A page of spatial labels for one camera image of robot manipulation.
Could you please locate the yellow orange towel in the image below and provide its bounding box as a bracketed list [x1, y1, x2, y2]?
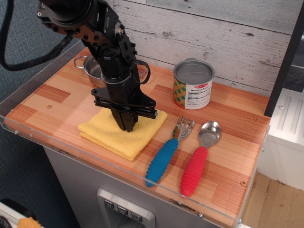
[78, 108, 167, 161]

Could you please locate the silver dispenser button panel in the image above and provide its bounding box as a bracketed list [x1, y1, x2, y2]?
[97, 188, 156, 228]

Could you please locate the red handled spoon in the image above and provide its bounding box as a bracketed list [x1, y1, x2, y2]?
[180, 121, 221, 197]

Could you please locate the clear acrylic guard rail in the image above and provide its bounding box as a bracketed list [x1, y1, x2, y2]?
[0, 45, 270, 228]

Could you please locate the orange object bottom corner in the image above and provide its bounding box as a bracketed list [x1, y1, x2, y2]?
[17, 217, 42, 228]

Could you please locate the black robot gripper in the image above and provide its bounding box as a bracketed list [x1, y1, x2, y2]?
[91, 64, 157, 132]

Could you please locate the toy tin can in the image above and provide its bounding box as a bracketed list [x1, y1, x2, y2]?
[173, 58, 215, 110]

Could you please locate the stainless steel pot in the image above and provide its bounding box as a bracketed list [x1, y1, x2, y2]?
[74, 55, 151, 88]

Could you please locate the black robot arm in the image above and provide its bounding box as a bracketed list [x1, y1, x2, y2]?
[38, 0, 157, 132]

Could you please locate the grey toy fridge cabinet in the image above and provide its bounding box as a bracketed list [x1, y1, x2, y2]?
[43, 146, 228, 228]

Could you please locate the white toy sink unit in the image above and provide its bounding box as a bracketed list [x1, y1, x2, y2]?
[257, 89, 304, 190]

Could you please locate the black braided cable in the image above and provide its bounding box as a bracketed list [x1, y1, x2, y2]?
[0, 0, 74, 72]

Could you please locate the blue handled fork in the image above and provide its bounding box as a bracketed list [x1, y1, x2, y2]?
[145, 116, 195, 187]

